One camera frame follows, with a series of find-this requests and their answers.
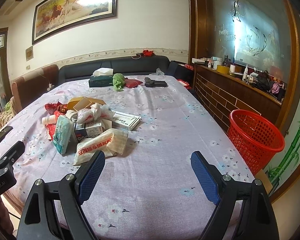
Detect red paper package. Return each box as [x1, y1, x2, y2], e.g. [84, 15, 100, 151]
[45, 124, 56, 141]

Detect light blue tissue pack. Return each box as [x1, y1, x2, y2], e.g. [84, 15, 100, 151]
[52, 115, 74, 154]

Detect blue white medicine box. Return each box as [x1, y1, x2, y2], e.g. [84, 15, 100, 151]
[72, 121, 104, 142]

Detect white red snack wrapper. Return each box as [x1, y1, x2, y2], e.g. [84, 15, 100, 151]
[73, 128, 128, 166]

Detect red foil wrapper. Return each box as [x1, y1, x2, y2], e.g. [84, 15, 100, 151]
[44, 102, 68, 117]

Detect orange medicine box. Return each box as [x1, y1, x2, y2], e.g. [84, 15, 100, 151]
[67, 96, 106, 111]

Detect white plastic bag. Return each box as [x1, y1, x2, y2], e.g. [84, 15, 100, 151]
[77, 103, 115, 124]

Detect gold box lid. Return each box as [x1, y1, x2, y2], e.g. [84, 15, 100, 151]
[73, 97, 93, 111]

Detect long white medicine box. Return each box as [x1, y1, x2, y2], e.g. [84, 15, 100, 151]
[111, 111, 141, 131]

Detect red plastic waste basket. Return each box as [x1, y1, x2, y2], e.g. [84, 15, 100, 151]
[228, 109, 285, 175]

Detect brown armchair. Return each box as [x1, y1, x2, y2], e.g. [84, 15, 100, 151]
[11, 64, 59, 112]

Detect floral pink tablecloth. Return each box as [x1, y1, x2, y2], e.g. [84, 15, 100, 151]
[0, 76, 254, 239]

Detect wooden brick-pattern counter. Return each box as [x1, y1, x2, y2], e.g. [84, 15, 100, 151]
[193, 64, 281, 132]

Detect green tissue box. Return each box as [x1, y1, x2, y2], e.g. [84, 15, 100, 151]
[89, 68, 113, 88]

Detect green crumpled cloth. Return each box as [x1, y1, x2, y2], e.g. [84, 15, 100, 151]
[113, 73, 125, 92]

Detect red flat pouch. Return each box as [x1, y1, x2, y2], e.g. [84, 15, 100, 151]
[125, 78, 143, 88]

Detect black toy pistol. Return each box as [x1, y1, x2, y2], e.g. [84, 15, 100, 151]
[145, 77, 167, 87]

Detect black leather sofa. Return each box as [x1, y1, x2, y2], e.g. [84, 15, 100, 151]
[58, 55, 170, 85]

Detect red knot ornament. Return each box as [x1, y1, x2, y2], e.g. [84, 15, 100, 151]
[142, 50, 154, 57]

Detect framed horse painting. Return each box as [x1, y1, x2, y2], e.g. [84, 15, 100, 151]
[32, 0, 117, 45]

